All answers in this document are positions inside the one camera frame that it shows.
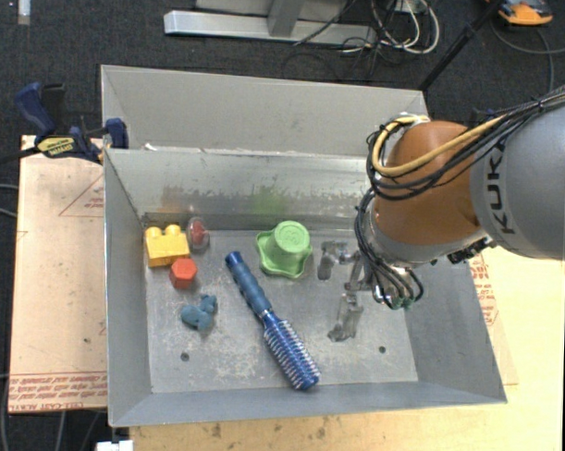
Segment green plastic cup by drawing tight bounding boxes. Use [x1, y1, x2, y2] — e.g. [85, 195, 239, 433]
[253, 218, 315, 281]

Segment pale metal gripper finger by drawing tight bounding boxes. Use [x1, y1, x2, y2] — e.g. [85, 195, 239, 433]
[326, 291, 366, 345]
[317, 239, 358, 283]

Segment blue toy animal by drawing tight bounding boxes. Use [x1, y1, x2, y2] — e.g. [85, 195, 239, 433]
[178, 292, 219, 333]

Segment grey metal bin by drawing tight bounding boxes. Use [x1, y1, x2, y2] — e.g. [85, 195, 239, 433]
[88, 64, 521, 443]

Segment yellow toy brick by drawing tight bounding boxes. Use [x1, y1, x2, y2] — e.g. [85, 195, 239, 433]
[142, 222, 193, 271]

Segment blue hairbrush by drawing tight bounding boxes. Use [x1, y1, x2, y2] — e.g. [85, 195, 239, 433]
[219, 250, 325, 393]

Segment small red and clear toy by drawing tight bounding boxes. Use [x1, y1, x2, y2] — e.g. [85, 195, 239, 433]
[184, 215, 213, 252]

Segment red hexagonal block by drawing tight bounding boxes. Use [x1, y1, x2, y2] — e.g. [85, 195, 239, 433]
[167, 256, 200, 291]

